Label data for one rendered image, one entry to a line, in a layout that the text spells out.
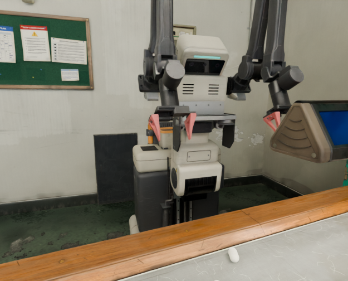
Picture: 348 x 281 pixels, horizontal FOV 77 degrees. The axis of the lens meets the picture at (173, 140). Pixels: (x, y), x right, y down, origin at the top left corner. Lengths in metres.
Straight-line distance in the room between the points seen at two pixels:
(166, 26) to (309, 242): 0.74
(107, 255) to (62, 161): 1.97
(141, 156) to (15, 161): 1.58
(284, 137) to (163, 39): 0.54
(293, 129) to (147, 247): 0.42
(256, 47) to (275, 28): 0.12
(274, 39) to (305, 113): 0.67
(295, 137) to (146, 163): 1.04
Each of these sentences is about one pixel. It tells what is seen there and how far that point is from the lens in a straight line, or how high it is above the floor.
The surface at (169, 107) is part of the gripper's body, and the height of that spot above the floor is 1.09.
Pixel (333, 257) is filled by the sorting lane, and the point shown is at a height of 0.74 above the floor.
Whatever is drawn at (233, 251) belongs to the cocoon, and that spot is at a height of 0.76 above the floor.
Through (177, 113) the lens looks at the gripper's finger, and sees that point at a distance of 0.67.
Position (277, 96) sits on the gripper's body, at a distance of 0.90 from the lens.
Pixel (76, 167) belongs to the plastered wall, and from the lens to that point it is 2.49.
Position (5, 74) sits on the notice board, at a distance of 2.50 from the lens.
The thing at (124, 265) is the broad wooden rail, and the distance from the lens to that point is 0.56.
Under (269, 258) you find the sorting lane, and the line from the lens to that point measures 0.64.
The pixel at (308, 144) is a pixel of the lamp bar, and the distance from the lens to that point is 0.31.
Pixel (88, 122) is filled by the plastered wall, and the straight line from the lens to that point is 2.38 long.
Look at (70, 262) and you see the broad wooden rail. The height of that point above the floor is 0.76.
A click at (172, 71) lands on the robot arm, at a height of 1.19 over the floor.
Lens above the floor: 1.12
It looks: 11 degrees down
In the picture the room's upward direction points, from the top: straight up
